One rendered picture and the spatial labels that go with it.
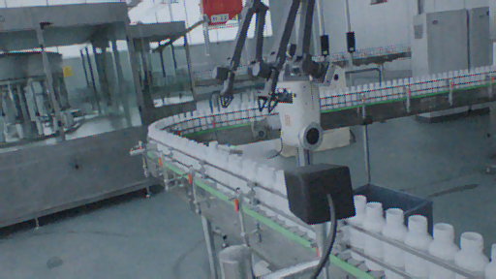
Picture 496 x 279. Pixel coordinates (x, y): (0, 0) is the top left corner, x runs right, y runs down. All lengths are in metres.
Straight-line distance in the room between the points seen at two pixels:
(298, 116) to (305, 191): 1.80
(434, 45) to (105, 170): 5.60
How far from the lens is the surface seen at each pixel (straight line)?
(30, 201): 4.84
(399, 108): 3.84
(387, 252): 0.98
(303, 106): 2.13
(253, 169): 1.43
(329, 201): 0.34
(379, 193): 1.76
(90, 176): 4.82
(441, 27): 7.52
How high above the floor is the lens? 1.55
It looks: 12 degrees down
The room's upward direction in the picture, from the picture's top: 8 degrees counter-clockwise
